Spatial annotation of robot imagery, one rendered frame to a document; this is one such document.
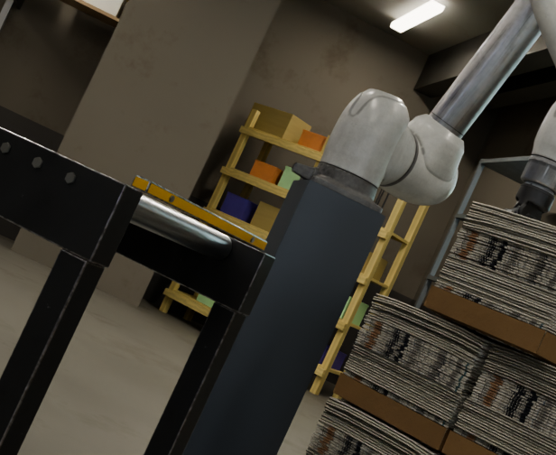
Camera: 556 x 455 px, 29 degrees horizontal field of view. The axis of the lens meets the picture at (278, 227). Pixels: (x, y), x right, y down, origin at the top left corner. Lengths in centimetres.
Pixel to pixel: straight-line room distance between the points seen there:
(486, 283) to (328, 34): 871
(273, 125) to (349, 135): 730
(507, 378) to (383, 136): 77
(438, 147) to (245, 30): 681
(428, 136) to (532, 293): 77
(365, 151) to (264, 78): 801
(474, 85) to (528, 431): 102
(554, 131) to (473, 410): 62
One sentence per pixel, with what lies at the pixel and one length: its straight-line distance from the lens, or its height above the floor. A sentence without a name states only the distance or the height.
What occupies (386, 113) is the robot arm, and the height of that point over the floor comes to 122.
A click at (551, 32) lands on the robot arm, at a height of 151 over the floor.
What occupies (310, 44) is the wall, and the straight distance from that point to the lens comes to 1058.
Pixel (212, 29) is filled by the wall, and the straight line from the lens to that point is 930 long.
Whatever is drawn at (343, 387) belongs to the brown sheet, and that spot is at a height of 62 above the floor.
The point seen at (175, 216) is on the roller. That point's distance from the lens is 176.
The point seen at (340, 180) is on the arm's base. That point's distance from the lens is 245.
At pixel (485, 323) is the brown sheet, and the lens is 197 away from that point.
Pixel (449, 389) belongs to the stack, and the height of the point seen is 71.
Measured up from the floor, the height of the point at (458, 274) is 92.
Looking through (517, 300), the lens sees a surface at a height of 91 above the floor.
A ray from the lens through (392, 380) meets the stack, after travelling 208.
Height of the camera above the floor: 78
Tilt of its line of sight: 2 degrees up
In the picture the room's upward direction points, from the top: 25 degrees clockwise
